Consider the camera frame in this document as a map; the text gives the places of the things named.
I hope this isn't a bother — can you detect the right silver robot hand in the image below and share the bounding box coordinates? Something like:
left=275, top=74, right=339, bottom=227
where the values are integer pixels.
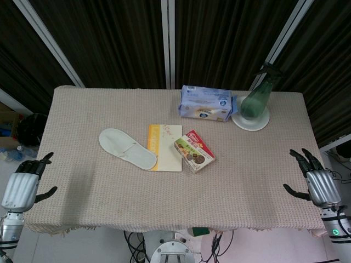
left=282, top=148, right=342, bottom=208

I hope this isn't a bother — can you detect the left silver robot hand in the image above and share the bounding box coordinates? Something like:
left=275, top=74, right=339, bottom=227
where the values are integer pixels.
left=1, top=152, right=58, bottom=214

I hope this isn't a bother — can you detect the clear plastic water bottle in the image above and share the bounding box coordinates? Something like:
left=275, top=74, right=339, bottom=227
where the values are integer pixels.
left=16, top=145, right=38, bottom=158

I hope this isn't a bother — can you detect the cardboard box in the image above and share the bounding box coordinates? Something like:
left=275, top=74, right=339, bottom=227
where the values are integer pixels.
left=0, top=102, right=21, bottom=148

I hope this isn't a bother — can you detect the white round plate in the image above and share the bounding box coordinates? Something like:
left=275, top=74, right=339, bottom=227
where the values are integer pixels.
left=231, top=94, right=270, bottom=131

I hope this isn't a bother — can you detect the green spray bottle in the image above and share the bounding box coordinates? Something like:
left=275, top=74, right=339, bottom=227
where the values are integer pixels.
left=240, top=62, right=285, bottom=120

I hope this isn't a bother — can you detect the white disposable slipper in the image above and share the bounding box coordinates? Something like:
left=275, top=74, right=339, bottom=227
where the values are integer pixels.
left=98, top=127, right=158, bottom=171

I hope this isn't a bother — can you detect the green cylindrical cap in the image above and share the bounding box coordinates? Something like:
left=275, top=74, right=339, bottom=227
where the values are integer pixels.
left=191, top=227, right=211, bottom=237

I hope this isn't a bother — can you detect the red and green biscuit box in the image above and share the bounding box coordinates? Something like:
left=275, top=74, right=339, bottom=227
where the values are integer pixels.
left=173, top=129, right=216, bottom=175

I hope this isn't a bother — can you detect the blue tissue pack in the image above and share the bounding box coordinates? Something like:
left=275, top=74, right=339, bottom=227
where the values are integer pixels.
left=177, top=84, right=239, bottom=123

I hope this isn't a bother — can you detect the beige woven tablecloth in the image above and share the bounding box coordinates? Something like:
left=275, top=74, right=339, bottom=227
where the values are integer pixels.
left=24, top=85, right=330, bottom=238

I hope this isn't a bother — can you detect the yellow and white booklet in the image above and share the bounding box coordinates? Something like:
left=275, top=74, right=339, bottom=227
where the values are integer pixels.
left=146, top=124, right=183, bottom=172

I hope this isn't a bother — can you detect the silver robot torso base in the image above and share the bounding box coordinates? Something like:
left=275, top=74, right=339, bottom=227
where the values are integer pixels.
left=149, top=231, right=194, bottom=263

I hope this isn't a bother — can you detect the black cable bundle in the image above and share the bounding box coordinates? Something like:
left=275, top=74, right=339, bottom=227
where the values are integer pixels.
left=123, top=230, right=154, bottom=263

